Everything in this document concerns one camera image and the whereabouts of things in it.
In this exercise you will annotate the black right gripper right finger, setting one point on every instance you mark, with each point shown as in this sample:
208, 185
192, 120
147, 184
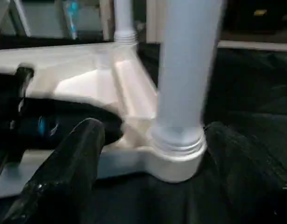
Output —
250, 177

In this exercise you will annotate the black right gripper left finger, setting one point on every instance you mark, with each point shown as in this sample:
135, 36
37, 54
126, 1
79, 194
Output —
59, 182

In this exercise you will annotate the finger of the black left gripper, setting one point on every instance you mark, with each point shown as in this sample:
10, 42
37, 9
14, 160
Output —
73, 119

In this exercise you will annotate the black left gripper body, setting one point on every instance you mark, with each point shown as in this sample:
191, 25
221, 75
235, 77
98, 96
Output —
8, 121

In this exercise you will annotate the white plastic table top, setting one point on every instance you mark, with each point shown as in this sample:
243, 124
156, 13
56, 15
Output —
87, 79

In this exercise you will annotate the white plastic table leg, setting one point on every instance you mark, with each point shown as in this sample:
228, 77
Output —
185, 70
124, 21

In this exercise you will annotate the black work mat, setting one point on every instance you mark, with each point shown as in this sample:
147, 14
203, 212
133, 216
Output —
255, 93

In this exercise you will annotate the teal plastic object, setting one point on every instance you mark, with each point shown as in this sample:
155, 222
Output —
71, 14

